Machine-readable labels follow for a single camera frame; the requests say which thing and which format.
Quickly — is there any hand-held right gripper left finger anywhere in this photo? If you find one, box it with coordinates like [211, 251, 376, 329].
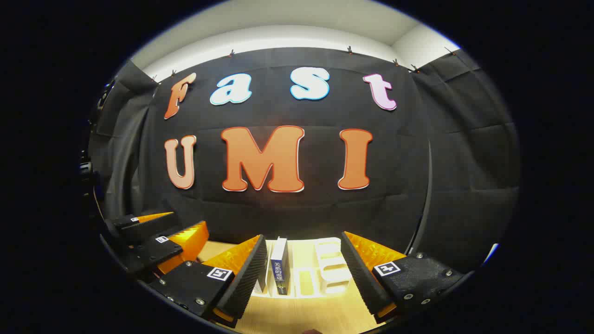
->
[149, 234, 269, 329]

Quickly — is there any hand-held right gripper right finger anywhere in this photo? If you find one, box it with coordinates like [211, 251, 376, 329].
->
[341, 231, 466, 325]

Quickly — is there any white bookshelf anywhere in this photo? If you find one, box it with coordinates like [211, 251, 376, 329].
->
[251, 237, 353, 299]

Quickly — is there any blue cover book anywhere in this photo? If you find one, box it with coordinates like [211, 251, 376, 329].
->
[270, 238, 291, 296]

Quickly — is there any black backdrop cloth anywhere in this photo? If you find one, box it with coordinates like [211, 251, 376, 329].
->
[88, 46, 521, 274]

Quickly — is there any row of black cloth clips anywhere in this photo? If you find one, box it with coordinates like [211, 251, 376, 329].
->
[151, 45, 460, 83]

